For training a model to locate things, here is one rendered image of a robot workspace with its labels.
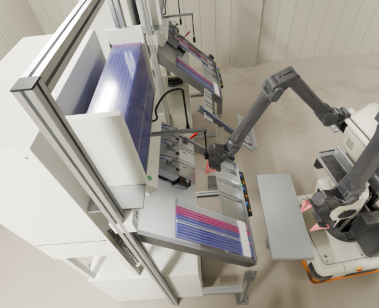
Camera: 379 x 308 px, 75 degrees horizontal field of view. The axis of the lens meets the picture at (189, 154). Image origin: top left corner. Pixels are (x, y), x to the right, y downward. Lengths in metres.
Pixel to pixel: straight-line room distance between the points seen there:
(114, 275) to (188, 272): 0.44
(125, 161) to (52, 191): 0.23
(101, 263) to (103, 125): 1.13
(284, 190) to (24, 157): 1.56
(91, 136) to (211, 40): 3.54
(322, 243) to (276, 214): 0.49
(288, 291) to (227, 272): 0.47
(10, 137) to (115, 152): 0.26
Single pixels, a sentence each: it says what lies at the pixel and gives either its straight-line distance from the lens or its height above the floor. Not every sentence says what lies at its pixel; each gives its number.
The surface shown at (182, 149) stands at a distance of 1.47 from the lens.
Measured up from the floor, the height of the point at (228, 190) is 0.79.
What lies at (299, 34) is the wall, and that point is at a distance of 4.38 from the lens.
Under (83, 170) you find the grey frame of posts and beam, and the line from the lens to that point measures 0.64.
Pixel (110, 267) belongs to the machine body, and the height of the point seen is 0.62.
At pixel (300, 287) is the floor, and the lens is 2.25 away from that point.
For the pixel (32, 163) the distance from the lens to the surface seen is 0.74.
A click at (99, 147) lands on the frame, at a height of 1.60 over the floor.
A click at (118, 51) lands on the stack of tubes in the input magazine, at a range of 1.14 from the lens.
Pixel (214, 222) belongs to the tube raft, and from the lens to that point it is 1.33.
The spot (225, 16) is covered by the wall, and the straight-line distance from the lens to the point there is 4.04.
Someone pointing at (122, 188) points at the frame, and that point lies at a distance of 0.93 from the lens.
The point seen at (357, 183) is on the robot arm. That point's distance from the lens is 1.10.
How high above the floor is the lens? 2.11
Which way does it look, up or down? 48 degrees down
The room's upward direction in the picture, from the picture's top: 8 degrees counter-clockwise
